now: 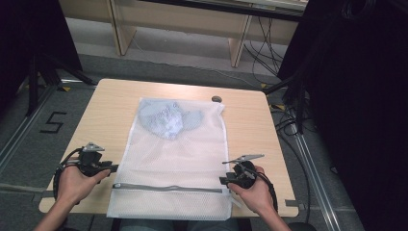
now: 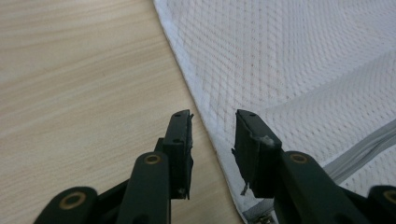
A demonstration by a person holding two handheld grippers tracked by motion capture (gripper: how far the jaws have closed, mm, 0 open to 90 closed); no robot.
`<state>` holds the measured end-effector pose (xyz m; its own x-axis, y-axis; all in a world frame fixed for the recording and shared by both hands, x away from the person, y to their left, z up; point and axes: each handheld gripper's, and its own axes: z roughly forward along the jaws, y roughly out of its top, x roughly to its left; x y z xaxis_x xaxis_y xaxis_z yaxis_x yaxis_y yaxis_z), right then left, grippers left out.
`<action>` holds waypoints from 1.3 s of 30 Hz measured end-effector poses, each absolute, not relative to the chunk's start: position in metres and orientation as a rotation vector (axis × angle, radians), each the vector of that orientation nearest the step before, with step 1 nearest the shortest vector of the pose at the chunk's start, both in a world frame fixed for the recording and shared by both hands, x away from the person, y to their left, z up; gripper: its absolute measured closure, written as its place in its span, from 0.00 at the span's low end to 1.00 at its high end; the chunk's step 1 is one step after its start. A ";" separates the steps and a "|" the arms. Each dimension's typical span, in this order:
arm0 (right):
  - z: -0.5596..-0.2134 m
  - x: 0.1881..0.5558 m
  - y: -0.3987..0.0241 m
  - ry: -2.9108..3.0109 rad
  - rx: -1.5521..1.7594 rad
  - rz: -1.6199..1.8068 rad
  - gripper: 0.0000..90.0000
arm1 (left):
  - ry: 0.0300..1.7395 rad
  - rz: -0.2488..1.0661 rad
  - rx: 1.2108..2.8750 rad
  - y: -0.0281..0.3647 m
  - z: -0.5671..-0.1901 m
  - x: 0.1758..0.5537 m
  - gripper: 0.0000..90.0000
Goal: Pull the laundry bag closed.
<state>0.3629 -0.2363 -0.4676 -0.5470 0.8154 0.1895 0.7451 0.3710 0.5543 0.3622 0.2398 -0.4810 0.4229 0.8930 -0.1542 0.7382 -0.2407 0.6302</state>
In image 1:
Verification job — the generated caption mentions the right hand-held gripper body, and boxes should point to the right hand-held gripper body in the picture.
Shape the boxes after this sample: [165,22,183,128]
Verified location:
[221,153,266,190]

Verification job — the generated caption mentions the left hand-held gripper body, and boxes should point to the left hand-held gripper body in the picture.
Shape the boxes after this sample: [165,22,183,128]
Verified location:
[75,141,114,178]

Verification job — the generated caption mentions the white mesh laundry bag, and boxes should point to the white mesh laundry bag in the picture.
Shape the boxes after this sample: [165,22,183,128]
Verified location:
[106,96,234,221]

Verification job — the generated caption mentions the person's right hand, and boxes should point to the person's right hand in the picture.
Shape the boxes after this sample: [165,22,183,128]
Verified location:
[227,165,277,217]

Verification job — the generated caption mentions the person's left hand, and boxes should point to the person's left hand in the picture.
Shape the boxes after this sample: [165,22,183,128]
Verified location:
[56,165,112,207]

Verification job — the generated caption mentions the grey tape strip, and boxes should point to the grey tape strip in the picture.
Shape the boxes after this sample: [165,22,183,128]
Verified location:
[31,189,56,203]

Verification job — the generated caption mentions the grey printed garment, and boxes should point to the grey printed garment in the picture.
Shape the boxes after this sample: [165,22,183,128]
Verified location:
[137,99,205,141]

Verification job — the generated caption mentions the black metal stand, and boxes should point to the black metal stand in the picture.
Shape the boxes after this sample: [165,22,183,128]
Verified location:
[263,72,310,136]

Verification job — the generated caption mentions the black tripod stand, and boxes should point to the black tripod stand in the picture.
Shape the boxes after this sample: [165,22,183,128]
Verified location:
[25,52,98,117]

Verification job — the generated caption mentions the black curtain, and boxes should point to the black curtain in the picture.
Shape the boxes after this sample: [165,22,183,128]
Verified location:
[276,0,408,231]
[0,0,84,112]

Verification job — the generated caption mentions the light wooden desk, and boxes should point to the light wooden desk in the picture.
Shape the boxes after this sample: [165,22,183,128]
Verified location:
[58,0,310,68]

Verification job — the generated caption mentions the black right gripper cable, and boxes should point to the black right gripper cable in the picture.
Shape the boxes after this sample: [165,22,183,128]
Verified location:
[249,167,279,214]

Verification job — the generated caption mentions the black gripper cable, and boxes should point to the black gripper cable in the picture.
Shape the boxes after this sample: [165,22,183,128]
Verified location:
[52,147,85,202]
[249,167,279,214]

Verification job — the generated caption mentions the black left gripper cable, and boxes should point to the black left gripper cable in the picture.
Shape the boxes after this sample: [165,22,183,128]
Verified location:
[52,147,85,202]

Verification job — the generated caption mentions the black floor cables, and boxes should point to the black floor cables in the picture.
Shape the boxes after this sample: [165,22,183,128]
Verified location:
[268,101,313,225]

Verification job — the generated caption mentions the metal floor rail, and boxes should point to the metal floor rail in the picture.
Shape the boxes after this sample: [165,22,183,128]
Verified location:
[290,123,342,231]
[0,84,57,175]

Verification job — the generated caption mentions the grey floor cable cover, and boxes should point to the grey floor cable cover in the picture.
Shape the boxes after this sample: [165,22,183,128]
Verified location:
[0,182,46,193]

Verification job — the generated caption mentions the black hanging cables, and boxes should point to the black hanging cables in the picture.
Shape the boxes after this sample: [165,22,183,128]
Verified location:
[242,15,290,85]

